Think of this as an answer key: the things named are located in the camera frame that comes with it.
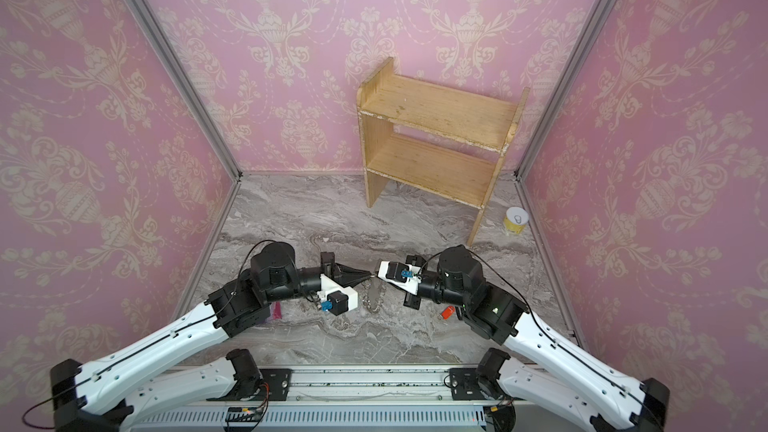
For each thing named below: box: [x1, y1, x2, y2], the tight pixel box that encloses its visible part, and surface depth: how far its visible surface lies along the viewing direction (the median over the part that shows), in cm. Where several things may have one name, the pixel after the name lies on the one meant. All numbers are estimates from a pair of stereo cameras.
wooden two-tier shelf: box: [356, 58, 531, 247], surface depth 84 cm
